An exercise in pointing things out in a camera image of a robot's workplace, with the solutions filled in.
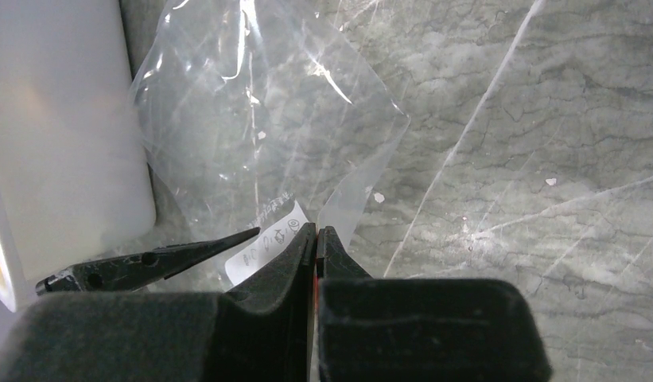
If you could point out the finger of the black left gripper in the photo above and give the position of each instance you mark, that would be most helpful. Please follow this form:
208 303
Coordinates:
133 272

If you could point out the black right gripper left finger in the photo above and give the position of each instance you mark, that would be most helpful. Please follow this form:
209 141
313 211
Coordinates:
260 330

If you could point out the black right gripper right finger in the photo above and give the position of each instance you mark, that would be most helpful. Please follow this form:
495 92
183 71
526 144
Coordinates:
459 329

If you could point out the clear zip top bag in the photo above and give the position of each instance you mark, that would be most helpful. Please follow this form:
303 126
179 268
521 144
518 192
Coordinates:
259 114

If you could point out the white plastic bin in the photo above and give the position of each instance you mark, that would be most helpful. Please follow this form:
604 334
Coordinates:
74 181

